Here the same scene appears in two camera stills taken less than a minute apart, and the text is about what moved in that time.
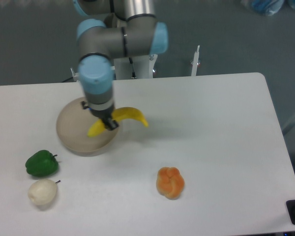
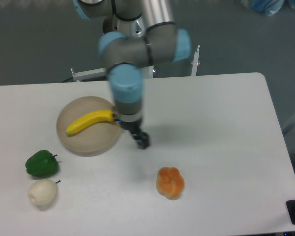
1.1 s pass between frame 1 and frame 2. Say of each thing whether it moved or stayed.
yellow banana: moved
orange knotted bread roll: stayed
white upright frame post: stayed
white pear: stayed
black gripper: moved
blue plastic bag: stayed
